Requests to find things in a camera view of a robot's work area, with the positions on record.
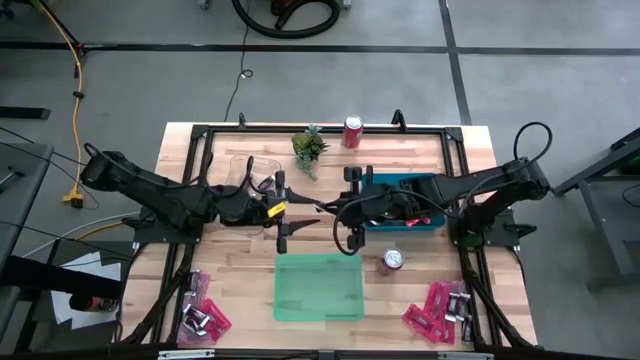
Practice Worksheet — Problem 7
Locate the silver aluminium bracket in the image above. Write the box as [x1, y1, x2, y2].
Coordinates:
[157, 349, 216, 360]
[437, 352, 495, 360]

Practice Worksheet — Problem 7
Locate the thick black hose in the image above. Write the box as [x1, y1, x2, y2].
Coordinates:
[231, 0, 342, 40]

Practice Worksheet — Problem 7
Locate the yellow power plug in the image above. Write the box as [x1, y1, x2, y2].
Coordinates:
[62, 182, 86, 209]

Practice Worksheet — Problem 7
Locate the red candy pack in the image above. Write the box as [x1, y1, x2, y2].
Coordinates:
[423, 281, 447, 326]
[199, 298, 234, 342]
[401, 303, 444, 345]
[439, 314, 457, 346]

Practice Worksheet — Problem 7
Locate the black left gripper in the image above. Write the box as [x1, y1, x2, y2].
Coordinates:
[252, 170, 322, 254]

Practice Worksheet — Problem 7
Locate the red soda can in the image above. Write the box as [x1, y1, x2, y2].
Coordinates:
[342, 115, 365, 150]

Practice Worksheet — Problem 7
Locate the green plastic bin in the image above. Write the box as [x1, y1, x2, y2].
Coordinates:
[273, 253, 365, 322]

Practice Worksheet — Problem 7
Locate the black slanted beam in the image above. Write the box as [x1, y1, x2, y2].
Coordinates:
[0, 254, 124, 301]

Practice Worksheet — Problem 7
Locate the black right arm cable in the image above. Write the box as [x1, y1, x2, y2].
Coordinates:
[333, 121, 554, 256]

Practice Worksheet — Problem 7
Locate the grey side table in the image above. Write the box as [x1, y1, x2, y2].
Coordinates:
[0, 142, 54, 281]

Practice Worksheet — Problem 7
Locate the clear plastic bin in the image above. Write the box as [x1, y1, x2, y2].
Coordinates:
[222, 153, 284, 239]

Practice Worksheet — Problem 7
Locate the small potted succulent plant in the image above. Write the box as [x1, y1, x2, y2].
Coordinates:
[291, 124, 331, 181]

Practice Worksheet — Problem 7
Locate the thin black floor cable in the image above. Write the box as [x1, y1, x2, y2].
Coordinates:
[222, 0, 254, 124]

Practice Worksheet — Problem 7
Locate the grey metal table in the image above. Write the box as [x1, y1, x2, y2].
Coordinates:
[549, 127, 640, 291]

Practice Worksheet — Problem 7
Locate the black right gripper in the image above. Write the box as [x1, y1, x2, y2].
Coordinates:
[321, 167, 401, 251]

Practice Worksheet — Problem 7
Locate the orange extension cord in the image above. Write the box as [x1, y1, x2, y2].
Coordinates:
[37, 0, 86, 186]

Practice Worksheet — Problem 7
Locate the black floor bar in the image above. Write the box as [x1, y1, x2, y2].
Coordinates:
[0, 106, 51, 120]

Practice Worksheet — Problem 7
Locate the orange black tool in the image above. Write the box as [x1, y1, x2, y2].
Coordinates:
[68, 294, 120, 314]

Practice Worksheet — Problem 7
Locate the black aluminium table frame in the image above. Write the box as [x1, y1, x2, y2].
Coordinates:
[119, 122, 539, 351]

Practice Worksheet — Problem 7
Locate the red Coca-Cola can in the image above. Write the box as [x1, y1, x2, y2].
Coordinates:
[375, 247, 406, 277]

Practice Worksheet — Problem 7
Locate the white paper sheet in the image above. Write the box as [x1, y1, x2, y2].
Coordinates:
[49, 251, 123, 330]

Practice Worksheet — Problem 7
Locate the brown vacuum body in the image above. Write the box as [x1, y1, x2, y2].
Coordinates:
[269, 0, 314, 16]

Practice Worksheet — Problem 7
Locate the blue plastic bin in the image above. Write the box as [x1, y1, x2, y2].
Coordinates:
[360, 172, 447, 234]

